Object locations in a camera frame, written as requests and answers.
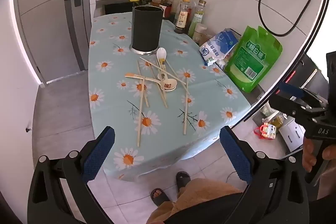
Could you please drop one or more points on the white-lidded jar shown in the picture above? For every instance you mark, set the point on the white-lidded jar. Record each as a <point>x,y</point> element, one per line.
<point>200,31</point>

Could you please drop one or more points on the bunch of wooden chopsticks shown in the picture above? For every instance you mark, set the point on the bunch of wooden chopsticks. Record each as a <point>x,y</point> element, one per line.
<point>141,113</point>

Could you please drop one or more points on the brown trousers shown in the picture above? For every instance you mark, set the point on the brown trousers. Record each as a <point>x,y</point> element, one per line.
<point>204,191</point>

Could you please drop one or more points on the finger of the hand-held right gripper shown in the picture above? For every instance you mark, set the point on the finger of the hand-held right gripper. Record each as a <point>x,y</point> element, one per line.
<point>287,88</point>
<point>286,107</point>

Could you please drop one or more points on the grey door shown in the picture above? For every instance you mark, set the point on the grey door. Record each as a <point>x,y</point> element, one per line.
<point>44,24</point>

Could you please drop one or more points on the person's right hand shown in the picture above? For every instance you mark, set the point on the person's right hand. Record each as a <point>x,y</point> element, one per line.
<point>307,155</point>

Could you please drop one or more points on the green pouch bag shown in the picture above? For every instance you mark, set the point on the green pouch bag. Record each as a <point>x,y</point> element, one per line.
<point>252,58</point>

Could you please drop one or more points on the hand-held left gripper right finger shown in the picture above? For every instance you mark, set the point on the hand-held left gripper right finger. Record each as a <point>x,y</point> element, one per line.
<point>235,154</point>

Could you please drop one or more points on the floral light blue tablecloth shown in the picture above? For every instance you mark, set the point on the floral light blue tablecloth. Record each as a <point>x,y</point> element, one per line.
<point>110,98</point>

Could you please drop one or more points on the soy sauce bottle orange cap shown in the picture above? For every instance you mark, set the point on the soy sauce bottle orange cap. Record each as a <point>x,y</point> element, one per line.
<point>182,18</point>

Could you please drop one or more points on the blue and white salt bag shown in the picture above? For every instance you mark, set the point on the blue and white salt bag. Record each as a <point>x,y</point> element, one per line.
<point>219,44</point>

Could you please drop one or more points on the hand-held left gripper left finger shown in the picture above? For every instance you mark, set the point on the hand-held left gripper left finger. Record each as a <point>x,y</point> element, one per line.
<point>98,154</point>

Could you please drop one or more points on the white ceramic spoon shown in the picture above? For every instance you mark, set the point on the white ceramic spoon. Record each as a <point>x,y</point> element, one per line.
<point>161,53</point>

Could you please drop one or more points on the white storage box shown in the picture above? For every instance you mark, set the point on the white storage box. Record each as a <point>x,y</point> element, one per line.
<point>292,134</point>

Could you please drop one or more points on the green bottle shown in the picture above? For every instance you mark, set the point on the green bottle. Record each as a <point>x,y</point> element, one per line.
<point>197,19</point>

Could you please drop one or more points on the red snack bag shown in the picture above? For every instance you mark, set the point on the red snack bag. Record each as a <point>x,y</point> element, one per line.
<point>266,131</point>

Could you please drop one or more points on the small cream spoon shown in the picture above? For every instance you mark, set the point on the small cream spoon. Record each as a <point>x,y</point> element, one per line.
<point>160,76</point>

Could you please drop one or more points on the black appliance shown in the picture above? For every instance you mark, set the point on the black appliance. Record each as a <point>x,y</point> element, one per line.
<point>312,71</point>

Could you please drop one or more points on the black sandal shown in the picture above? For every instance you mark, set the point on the black sandal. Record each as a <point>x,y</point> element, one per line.
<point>160,197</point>
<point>183,180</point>

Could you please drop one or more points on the kitchen sink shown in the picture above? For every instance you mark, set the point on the kitchen sink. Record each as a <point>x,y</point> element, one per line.
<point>115,7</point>

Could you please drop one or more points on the black utensil holder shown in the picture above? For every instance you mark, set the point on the black utensil holder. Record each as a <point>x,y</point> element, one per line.
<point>145,29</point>

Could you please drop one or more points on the cream printed spoon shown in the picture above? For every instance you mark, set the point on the cream printed spoon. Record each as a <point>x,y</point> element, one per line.
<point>168,85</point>

